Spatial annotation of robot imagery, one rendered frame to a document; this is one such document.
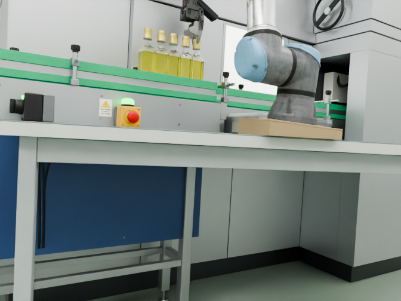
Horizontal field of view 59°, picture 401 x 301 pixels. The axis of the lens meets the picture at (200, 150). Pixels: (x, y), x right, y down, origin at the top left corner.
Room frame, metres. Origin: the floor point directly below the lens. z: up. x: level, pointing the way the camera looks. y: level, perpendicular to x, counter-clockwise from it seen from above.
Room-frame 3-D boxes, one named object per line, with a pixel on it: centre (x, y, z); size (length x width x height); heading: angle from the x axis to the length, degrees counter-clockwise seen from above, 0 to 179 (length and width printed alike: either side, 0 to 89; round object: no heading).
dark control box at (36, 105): (1.07, 0.49, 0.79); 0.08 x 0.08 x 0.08; 32
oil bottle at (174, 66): (1.52, 0.14, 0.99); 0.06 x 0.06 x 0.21; 33
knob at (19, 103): (1.04, 0.54, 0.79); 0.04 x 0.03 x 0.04; 32
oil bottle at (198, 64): (1.58, 0.04, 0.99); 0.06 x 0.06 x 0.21; 32
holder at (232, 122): (1.50, -0.21, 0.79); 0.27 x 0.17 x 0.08; 32
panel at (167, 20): (1.80, -0.06, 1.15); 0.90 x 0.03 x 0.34; 122
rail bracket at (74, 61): (1.14, 0.41, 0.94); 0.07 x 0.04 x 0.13; 32
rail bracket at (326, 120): (1.84, -0.62, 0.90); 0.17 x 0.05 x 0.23; 32
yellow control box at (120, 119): (1.22, 0.25, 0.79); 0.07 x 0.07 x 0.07; 32
